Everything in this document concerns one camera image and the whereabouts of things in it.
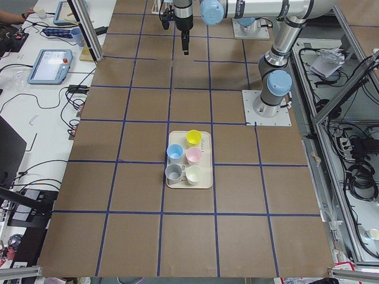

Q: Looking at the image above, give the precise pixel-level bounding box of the blue cup on desk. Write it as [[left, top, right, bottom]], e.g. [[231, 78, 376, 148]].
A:
[[70, 28, 85, 47]]

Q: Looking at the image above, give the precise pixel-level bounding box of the grey cup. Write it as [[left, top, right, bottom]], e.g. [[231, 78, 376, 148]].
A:
[[165, 164, 182, 182]]

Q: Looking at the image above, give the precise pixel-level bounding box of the black monitor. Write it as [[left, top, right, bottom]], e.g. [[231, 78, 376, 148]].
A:
[[0, 117, 27, 189]]

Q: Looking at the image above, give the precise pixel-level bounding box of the blue plaid pencil case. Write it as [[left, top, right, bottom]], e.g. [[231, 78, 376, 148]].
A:
[[42, 28, 73, 39]]

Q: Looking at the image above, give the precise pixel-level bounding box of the yellow cup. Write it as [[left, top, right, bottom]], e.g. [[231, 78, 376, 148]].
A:
[[186, 130, 202, 148]]

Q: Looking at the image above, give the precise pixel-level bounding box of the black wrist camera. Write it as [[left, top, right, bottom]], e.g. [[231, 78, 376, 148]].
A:
[[160, 6, 175, 30]]

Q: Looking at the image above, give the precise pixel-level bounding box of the wooden cup tree stand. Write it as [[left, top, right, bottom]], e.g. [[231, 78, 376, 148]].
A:
[[65, 0, 96, 62]]

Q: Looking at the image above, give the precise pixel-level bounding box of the cream white cup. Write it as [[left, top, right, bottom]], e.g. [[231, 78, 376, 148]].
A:
[[185, 165, 203, 185]]

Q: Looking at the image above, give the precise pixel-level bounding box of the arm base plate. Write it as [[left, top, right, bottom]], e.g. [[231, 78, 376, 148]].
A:
[[232, 18, 270, 40], [242, 90, 291, 127]]

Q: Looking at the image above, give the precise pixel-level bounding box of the cream plastic tray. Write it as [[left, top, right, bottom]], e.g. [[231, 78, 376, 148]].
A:
[[166, 131, 213, 189]]

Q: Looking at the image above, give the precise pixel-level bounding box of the near teach pendant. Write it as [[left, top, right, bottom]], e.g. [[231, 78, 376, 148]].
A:
[[27, 49, 73, 85]]

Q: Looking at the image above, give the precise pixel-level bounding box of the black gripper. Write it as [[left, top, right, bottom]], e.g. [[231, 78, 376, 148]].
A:
[[173, 0, 193, 56]]

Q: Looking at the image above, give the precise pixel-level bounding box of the teach pendant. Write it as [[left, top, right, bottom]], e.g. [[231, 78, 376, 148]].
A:
[[53, 1, 77, 26], [27, 49, 73, 85]]

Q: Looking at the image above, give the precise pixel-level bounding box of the black power adapter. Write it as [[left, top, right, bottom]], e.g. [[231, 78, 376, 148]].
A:
[[68, 85, 89, 94]]

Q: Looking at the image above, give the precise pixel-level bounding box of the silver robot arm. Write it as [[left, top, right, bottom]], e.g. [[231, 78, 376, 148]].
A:
[[200, 0, 336, 118]]

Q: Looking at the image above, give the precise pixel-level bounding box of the far teach pendant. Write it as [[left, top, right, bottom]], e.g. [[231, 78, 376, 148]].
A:
[[53, 1, 77, 26]]

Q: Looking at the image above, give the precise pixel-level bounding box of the aluminium frame post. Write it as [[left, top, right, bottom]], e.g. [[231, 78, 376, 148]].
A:
[[67, 0, 104, 62]]

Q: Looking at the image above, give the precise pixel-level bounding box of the pink cup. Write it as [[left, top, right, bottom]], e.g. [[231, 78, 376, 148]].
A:
[[186, 147, 203, 166]]

